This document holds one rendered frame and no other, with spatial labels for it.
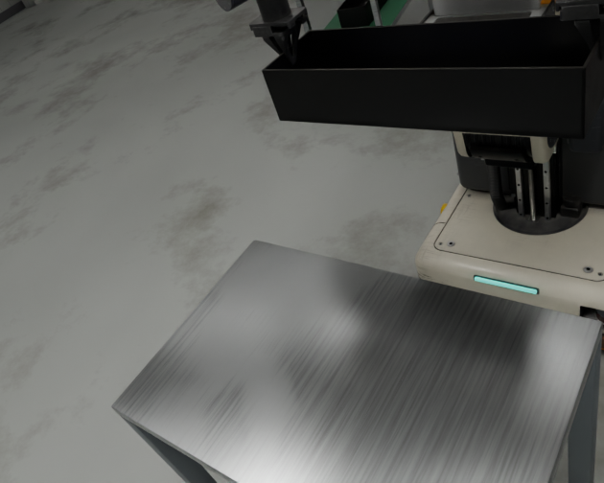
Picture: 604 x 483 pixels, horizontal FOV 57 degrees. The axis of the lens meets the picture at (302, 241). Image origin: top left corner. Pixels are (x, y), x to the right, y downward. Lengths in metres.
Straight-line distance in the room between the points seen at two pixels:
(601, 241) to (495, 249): 0.29
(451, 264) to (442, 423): 0.99
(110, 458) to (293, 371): 1.29
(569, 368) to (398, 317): 0.27
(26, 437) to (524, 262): 1.90
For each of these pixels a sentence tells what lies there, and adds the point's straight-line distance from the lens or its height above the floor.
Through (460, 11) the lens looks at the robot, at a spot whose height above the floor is 1.05.
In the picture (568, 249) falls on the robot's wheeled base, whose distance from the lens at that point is 1.78.
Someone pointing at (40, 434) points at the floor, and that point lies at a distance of 2.43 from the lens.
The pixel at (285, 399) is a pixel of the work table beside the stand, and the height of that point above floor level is 0.80.
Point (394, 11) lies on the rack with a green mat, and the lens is 3.42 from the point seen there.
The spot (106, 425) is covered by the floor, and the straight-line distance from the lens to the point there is 2.25.
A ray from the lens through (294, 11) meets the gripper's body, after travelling 1.14.
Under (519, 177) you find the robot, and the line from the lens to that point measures 1.80.
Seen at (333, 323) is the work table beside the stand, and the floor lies 0.80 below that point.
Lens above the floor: 1.53
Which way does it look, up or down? 39 degrees down
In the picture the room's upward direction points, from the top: 23 degrees counter-clockwise
